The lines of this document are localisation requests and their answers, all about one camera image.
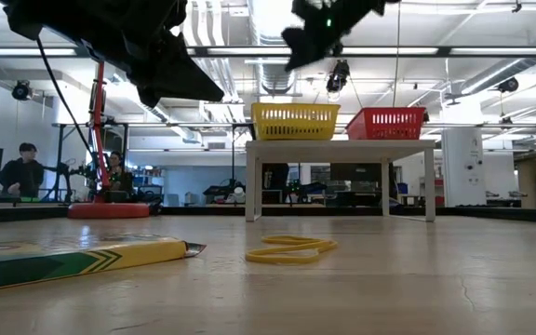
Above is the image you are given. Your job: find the yellow green crayon box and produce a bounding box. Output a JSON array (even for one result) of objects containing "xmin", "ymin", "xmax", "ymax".
[{"xmin": 0, "ymin": 234, "xmax": 208, "ymax": 295}]

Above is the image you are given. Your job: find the red desk lamp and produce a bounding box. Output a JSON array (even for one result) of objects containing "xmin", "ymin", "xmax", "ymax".
[{"xmin": 66, "ymin": 61, "xmax": 152, "ymax": 221}]

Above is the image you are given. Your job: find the black metal stand frame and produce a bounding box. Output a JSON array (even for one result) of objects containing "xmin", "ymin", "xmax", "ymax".
[{"xmin": 53, "ymin": 122, "xmax": 250, "ymax": 206}]

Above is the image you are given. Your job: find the black overhead rig beam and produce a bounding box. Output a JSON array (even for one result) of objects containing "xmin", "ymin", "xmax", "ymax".
[{"xmin": 0, "ymin": 45, "xmax": 536, "ymax": 60}]

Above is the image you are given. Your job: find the yellow plastic basket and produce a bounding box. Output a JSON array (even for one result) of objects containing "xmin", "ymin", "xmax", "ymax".
[{"xmin": 250, "ymin": 102, "xmax": 342, "ymax": 142}]

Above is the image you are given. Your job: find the person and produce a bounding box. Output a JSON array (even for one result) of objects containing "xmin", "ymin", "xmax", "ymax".
[
  {"xmin": 0, "ymin": 141, "xmax": 46, "ymax": 198},
  {"xmin": 104, "ymin": 150, "xmax": 135, "ymax": 194}
]

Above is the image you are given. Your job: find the black ceiling spotlight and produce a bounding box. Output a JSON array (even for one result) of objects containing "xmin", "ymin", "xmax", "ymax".
[
  {"xmin": 497, "ymin": 75, "xmax": 521, "ymax": 95},
  {"xmin": 326, "ymin": 59, "xmax": 351, "ymax": 94},
  {"xmin": 10, "ymin": 80, "xmax": 33, "ymax": 102}
]

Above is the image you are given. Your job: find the yellow rubber band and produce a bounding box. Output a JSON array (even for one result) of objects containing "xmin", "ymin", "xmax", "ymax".
[{"xmin": 244, "ymin": 234, "xmax": 340, "ymax": 266}]

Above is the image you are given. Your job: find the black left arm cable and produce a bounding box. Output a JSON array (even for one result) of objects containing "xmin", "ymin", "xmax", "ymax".
[{"xmin": 34, "ymin": 36, "xmax": 97, "ymax": 162}]

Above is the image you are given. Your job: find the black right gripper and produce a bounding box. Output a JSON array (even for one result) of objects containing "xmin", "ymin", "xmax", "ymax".
[{"xmin": 282, "ymin": 13, "xmax": 349, "ymax": 73}]

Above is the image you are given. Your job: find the black aluminium table frame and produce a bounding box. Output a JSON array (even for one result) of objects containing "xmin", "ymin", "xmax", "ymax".
[{"xmin": 0, "ymin": 203, "xmax": 536, "ymax": 225}]

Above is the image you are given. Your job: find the beige column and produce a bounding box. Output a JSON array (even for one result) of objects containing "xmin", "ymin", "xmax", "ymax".
[{"xmin": 515, "ymin": 151, "xmax": 536, "ymax": 209}]

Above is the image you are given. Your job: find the red plastic basket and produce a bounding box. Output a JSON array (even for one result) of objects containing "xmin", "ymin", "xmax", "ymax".
[{"xmin": 344, "ymin": 106, "xmax": 428, "ymax": 141}]

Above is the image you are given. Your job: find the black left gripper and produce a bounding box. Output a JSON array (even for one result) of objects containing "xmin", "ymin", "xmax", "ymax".
[{"xmin": 125, "ymin": 24, "xmax": 225, "ymax": 110}]

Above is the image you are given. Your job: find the white pillar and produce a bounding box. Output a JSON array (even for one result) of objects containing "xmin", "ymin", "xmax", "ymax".
[{"xmin": 440, "ymin": 127, "xmax": 488, "ymax": 208}]

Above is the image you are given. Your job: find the white perforated metal shelf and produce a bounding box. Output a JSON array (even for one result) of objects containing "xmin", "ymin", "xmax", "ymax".
[{"xmin": 244, "ymin": 139, "xmax": 437, "ymax": 223}]

